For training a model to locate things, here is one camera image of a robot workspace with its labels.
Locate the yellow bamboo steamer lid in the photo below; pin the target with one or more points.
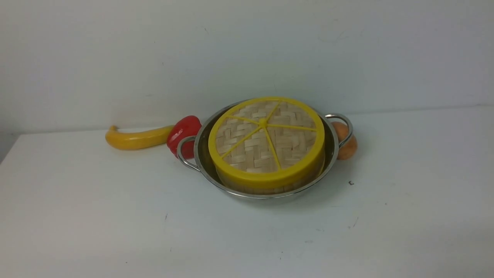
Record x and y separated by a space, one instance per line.
273 137

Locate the yellow bamboo steamer basket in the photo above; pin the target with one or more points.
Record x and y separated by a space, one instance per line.
267 186

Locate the stainless steel pot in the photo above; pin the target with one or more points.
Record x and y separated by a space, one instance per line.
202 161

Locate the red toy bell pepper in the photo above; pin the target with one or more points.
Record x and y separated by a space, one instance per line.
186 127

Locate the orange toy potato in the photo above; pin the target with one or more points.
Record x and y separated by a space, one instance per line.
350 147

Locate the yellow toy banana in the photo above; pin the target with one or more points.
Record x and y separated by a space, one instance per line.
137 140

